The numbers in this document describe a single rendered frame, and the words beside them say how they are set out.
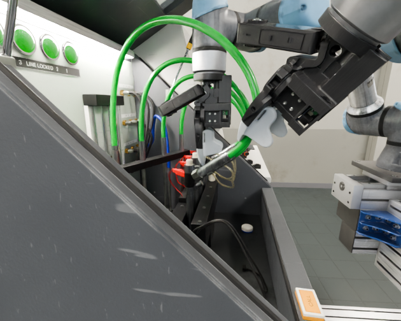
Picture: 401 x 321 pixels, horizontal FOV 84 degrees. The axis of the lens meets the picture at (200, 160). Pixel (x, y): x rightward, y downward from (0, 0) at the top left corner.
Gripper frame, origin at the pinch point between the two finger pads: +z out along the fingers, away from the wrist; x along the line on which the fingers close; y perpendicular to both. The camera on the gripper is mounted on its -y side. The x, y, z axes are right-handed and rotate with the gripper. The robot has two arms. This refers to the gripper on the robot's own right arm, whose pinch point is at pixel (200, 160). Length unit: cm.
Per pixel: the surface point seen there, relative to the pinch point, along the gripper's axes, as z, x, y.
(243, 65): -19.7, -13.8, 9.4
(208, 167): -1.8, -11.6, 3.4
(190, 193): 8.6, -0.7, -2.5
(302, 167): 81, 291, 108
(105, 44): -29.6, 9.3, -27.7
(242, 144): -6.8, -14.0, 9.8
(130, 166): 3.1, 2.3, -20.1
